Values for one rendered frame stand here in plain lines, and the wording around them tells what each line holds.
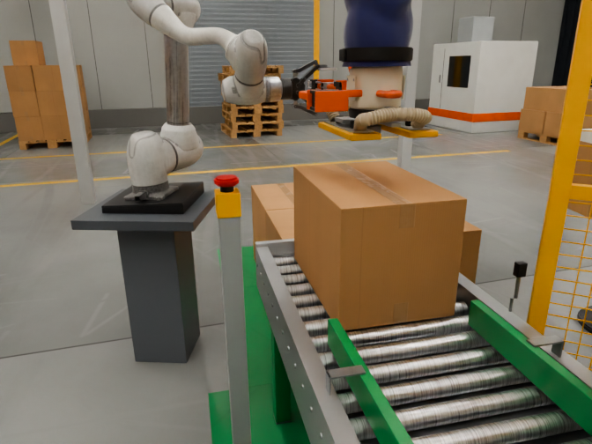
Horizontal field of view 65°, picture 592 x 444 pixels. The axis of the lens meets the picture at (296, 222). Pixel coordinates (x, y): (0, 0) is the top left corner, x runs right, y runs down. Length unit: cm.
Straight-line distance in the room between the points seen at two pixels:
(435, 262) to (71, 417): 155
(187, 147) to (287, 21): 978
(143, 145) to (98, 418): 112
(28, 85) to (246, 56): 759
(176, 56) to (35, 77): 694
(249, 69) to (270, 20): 1013
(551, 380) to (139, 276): 162
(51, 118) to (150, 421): 739
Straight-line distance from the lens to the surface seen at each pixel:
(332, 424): 111
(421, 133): 151
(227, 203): 131
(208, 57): 1144
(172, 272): 214
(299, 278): 184
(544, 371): 136
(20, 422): 229
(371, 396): 112
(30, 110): 906
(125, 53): 1152
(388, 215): 139
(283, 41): 1180
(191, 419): 206
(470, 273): 258
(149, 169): 207
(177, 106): 218
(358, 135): 142
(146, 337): 235
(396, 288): 149
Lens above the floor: 134
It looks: 19 degrees down
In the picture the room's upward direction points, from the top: 1 degrees counter-clockwise
